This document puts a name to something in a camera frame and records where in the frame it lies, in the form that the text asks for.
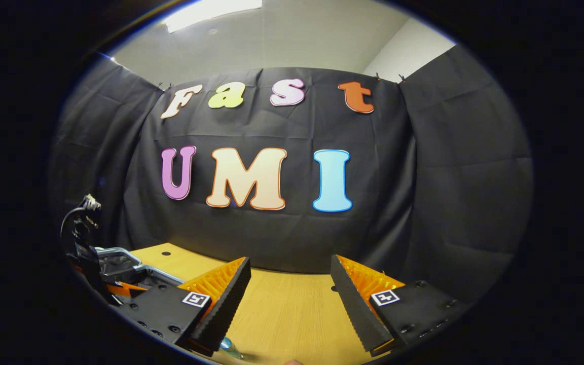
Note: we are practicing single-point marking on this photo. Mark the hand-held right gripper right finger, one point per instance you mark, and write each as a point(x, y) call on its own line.
point(355, 309)

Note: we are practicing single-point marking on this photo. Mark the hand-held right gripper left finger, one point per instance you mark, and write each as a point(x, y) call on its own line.
point(226, 304)

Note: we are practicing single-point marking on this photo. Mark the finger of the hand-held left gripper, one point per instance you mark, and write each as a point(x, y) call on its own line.
point(122, 289)

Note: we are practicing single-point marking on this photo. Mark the light blue suitcase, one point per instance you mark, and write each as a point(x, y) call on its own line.
point(119, 251)

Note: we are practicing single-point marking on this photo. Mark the blue skin care bottle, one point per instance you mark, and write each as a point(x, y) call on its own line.
point(230, 347)

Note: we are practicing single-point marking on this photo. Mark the black backdrop cloth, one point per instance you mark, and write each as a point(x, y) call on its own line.
point(292, 126)

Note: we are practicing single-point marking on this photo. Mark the ceiling light panel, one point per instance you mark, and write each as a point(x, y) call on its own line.
point(211, 12)

